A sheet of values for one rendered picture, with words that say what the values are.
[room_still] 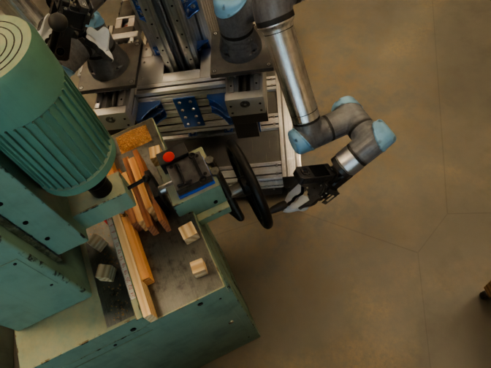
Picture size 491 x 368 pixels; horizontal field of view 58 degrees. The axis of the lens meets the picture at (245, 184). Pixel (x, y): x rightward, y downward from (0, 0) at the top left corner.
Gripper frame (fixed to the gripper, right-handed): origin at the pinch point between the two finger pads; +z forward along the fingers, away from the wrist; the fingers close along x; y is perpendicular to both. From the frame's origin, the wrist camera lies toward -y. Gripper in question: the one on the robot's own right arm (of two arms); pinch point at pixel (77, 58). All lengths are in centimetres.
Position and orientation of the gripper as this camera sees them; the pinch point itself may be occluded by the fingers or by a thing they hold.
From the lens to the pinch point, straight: 101.6
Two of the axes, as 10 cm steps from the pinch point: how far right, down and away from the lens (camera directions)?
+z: 4.0, 7.6, -5.1
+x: 7.8, 0.1, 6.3
